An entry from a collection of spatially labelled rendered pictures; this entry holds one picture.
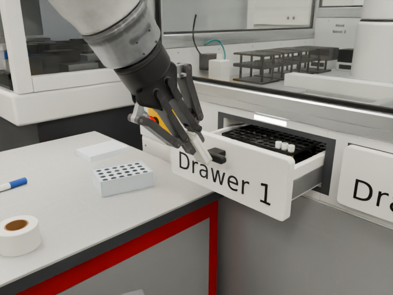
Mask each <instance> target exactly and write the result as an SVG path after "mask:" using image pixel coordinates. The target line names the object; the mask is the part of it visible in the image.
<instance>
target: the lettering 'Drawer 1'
mask: <svg viewBox="0 0 393 295"><path fill-rule="evenodd" d="M181 154H183V155H185V156H186V157H187V161H188V164H187V167H182V166H181ZM195 163H196V164H198V162H194V161H192V173H194V164H195ZM200 166H204V167H205V168H206V170H204V169H201V170H200V171H199V174H200V176H201V177H203V178H206V179H208V168H207V167H206V166H205V165H204V164H200ZM180 168H182V169H185V170H186V169H188V168H189V158H188V156H187V155H186V154H185V153H183V152H180ZM201 171H205V172H206V175H205V176H203V175H202V174H201ZM211 171H212V177H213V182H216V178H217V175H218V177H219V183H220V185H222V183H223V179H224V176H225V173H223V175H222V179H221V180H220V174H219V170H217V171H216V175H215V177H214V173H213V168H211ZM230 178H234V179H235V180H236V183H235V182H232V181H230ZM230 183H232V184H235V185H237V186H238V180H237V178H236V177H235V176H229V177H228V179H227V184H228V186H229V188H230V189H231V190H233V191H237V189H233V188H231V186H230ZM246 183H247V184H249V182H248V181H245V182H244V180H242V194H244V185H245V184H246ZM261 186H265V192H264V201H263V200H260V202H262V203H265V204H267V205H269V206H270V203H268V202H267V188H268V184H264V183H261Z"/></svg>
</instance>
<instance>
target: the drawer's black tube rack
mask: <svg viewBox="0 0 393 295"><path fill-rule="evenodd" d="M228 132H231V133H236V134H238V135H242V136H246V137H249V138H253V139H257V140H258V141H259V140H260V141H263V142H267V143H271V144H273V145H275V142H276V141H281V142H282V143H283V142H286V143H288V144H289V145H295V150H296V151H297V153H296V154H295V155H294V160H295V164H297V163H299V162H301V161H304V160H306V159H308V158H310V157H312V156H314V155H317V154H318V153H320V152H323V151H325V150H326V143H323V142H318V141H315V140H311V139H307V138H303V137H300V136H295V135H291V134H288V133H284V132H279V131H275V130H272V129H267V128H263V127H260V126H255V125H251V124H250V125H246V126H243V127H240V128H237V129H233V130H231V131H228Z"/></svg>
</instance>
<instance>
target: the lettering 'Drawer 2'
mask: <svg viewBox="0 0 393 295"><path fill-rule="evenodd" d="M359 182H361V183H364V184H366V185H367V186H368V187H369V191H370V192H369V195H368V197H367V198H359V197H356V195H357V188H358V183H359ZM372 194H373V189H372V187H371V186H370V185H369V184H368V183H367V182H365V181H362V180H359V179H356V182H355V187H354V194H353V198H355V199H358V200H361V201H368V200H369V199H370V198H371V197H372ZM382 195H387V196H389V194H388V193H382V192H381V191H379V192H378V198H377V204H376V206H378V207H379V204H380V199H381V196H382ZM390 209H391V211H393V203H391V204H390Z"/></svg>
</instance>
